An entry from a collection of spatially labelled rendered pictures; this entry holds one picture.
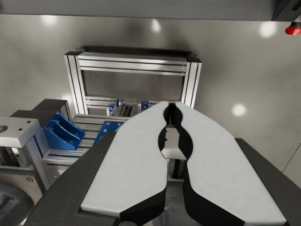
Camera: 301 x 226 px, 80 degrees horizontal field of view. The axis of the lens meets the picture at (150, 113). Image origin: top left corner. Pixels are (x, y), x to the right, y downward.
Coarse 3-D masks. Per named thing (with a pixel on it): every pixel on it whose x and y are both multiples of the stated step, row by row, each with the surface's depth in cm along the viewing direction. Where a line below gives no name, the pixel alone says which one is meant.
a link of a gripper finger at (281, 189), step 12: (240, 144) 8; (252, 156) 8; (264, 168) 7; (276, 168) 7; (264, 180) 7; (276, 180) 7; (288, 180) 7; (276, 192) 6; (288, 192) 6; (300, 192) 6; (276, 204) 6; (288, 204) 6; (300, 204) 6; (288, 216) 5; (300, 216) 6
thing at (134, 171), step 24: (144, 120) 10; (168, 120) 12; (120, 144) 8; (144, 144) 8; (120, 168) 7; (144, 168) 7; (96, 192) 6; (120, 192) 6; (144, 192) 6; (120, 216) 6; (144, 216) 6
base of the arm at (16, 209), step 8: (0, 184) 48; (8, 184) 49; (0, 192) 47; (8, 192) 47; (16, 192) 49; (24, 192) 50; (0, 200) 46; (8, 200) 48; (16, 200) 48; (24, 200) 49; (32, 200) 52; (0, 208) 46; (8, 208) 46; (16, 208) 48; (24, 208) 49; (32, 208) 53; (0, 216) 45; (8, 216) 46; (16, 216) 48; (24, 216) 50; (0, 224) 44; (8, 224) 46; (16, 224) 48
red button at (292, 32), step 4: (292, 24) 45; (296, 24) 45; (300, 24) 45; (288, 28) 46; (292, 28) 45; (296, 28) 45; (300, 28) 45; (288, 32) 46; (292, 32) 45; (296, 32) 45; (300, 32) 45
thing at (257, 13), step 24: (0, 0) 34; (24, 0) 33; (48, 0) 33; (72, 0) 33; (96, 0) 33; (120, 0) 32; (144, 0) 32; (168, 0) 32; (192, 0) 32; (216, 0) 32; (240, 0) 31; (264, 0) 31
